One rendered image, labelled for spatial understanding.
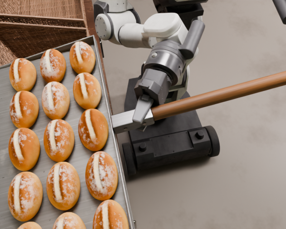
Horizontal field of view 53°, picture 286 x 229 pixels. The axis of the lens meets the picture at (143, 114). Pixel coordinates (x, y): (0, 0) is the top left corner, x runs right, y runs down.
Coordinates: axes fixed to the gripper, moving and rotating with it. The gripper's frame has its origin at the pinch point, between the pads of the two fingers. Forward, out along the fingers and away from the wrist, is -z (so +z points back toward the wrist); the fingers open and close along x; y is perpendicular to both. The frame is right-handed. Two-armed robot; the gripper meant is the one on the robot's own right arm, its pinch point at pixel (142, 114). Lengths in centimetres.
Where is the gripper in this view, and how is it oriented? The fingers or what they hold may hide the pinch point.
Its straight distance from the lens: 63.3
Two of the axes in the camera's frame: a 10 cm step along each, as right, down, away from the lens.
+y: -9.2, -2.7, 2.9
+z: 3.7, -8.4, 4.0
